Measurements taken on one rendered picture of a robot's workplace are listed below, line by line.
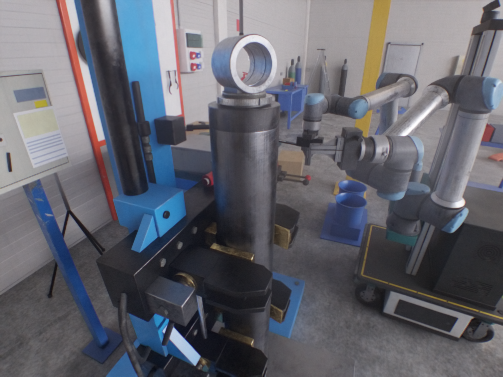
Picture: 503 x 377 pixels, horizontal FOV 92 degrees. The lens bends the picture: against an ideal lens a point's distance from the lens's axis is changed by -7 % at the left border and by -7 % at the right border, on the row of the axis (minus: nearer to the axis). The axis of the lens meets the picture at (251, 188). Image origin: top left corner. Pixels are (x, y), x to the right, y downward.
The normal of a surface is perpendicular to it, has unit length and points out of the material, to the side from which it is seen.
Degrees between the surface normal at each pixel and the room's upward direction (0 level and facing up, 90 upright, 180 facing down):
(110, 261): 0
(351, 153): 90
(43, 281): 0
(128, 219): 90
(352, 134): 90
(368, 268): 0
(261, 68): 76
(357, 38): 90
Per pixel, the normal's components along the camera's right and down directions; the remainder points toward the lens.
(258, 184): 0.36, 0.43
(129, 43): 0.93, 0.17
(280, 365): 0.00, -0.89
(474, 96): -0.85, 0.36
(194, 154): -0.37, 0.42
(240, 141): -0.09, 0.45
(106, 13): 0.67, 0.34
